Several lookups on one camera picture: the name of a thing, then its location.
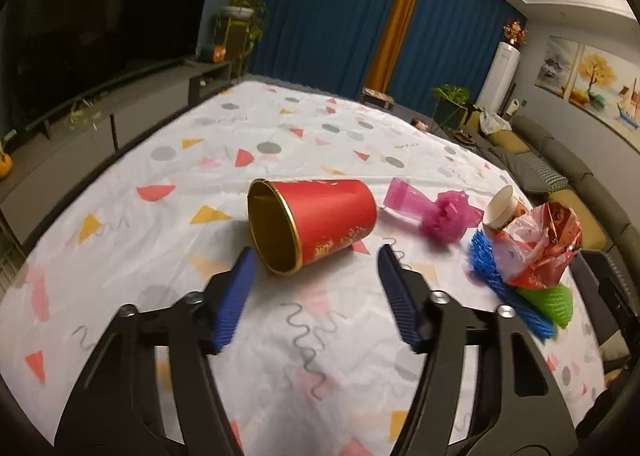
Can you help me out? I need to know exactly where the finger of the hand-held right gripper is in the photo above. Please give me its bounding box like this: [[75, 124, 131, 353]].
[[580, 250, 640, 362]]

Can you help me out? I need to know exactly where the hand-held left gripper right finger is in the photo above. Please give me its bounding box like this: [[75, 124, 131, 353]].
[[376, 243, 581, 456]]

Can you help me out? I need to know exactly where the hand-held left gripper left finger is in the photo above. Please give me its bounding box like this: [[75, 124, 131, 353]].
[[52, 246, 258, 456]]

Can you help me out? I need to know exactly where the green foam net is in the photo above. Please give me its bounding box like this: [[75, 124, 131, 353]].
[[515, 283, 573, 327]]

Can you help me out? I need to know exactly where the red plastic bag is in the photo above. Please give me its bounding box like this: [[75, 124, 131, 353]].
[[492, 201, 583, 289]]

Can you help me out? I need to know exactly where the pink plastic bag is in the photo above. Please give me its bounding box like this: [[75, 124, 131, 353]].
[[384, 177, 483, 243]]

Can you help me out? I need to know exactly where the blue foam net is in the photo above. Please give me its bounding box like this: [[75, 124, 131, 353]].
[[467, 230, 558, 339]]

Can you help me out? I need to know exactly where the red gold paper can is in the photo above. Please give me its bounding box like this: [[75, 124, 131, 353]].
[[247, 178, 378, 277]]

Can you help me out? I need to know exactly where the orange white paper cup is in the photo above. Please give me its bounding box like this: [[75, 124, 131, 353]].
[[481, 186, 528, 231]]

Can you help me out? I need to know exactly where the large yellow cushion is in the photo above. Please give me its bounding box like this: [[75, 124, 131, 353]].
[[547, 188, 608, 251]]

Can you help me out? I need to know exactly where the black white patterned cushion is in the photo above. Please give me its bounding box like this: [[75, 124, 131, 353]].
[[520, 153, 568, 191]]

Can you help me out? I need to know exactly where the grey sectional sofa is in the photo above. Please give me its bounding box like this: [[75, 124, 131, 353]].
[[452, 108, 640, 387]]

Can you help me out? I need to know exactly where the flat grey cushion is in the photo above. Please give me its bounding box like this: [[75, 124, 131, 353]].
[[492, 146, 536, 173]]

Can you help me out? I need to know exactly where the white patterned tablecloth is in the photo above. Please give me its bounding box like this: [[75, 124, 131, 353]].
[[0, 80, 608, 456]]

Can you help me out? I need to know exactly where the small yellow cushion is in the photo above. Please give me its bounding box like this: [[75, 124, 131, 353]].
[[487, 128, 531, 154]]

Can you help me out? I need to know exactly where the sailboat and tree painting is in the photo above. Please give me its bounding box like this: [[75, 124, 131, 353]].
[[567, 48, 640, 154]]

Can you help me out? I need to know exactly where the white cloth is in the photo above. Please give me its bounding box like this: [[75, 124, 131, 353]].
[[479, 110, 511, 134]]

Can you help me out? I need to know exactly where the flat printed box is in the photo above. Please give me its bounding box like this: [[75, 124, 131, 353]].
[[361, 88, 396, 110]]

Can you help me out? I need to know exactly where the green potted plant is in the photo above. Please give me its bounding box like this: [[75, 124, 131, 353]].
[[432, 84, 472, 131]]

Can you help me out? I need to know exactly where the grey television cabinet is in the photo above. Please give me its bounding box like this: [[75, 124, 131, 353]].
[[0, 58, 236, 247]]

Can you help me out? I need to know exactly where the small landscape painting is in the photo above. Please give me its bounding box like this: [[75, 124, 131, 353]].
[[534, 36, 583, 99]]

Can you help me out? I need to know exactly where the white floor air conditioner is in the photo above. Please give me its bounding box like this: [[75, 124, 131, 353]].
[[474, 42, 521, 114]]

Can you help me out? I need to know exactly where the green leaf sprig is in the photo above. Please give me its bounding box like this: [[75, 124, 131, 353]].
[[65, 96, 108, 129]]

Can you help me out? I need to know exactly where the blue curtain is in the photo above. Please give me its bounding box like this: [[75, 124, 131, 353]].
[[249, 0, 408, 96], [387, 0, 528, 114]]

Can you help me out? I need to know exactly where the red gold flower ornament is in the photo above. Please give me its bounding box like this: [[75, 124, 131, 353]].
[[502, 18, 530, 45]]

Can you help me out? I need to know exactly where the orange curtain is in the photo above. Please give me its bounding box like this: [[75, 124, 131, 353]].
[[365, 0, 431, 94]]

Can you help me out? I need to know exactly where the trailing plant on stand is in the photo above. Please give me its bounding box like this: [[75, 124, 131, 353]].
[[212, 0, 268, 76]]

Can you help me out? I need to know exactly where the black television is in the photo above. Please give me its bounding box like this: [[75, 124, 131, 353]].
[[0, 0, 217, 137]]

